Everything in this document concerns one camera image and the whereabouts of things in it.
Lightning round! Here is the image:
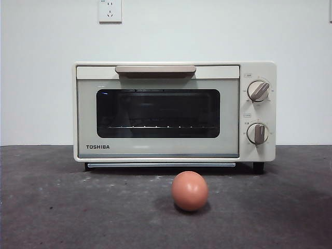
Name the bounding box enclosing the taupe oven door handle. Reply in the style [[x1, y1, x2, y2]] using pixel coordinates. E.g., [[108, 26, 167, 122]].
[[115, 65, 197, 79]]

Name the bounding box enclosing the glass oven door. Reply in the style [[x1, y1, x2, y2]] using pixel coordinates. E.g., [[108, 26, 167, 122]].
[[76, 65, 240, 158]]

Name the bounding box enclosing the taupe timer knob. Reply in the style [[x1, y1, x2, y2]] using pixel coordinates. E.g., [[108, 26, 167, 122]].
[[246, 123, 270, 145]]

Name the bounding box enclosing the taupe temperature knob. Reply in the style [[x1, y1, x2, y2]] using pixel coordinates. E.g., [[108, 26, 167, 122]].
[[246, 80, 270, 102]]

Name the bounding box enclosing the cream Toshiba toaster oven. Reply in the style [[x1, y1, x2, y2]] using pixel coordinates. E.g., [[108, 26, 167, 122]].
[[72, 61, 277, 174]]

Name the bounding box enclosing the wire oven rack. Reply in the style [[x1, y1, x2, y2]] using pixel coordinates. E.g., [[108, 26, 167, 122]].
[[107, 125, 217, 130]]

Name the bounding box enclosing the white wall socket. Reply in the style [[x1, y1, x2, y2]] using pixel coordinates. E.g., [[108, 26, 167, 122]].
[[99, 0, 122, 24]]

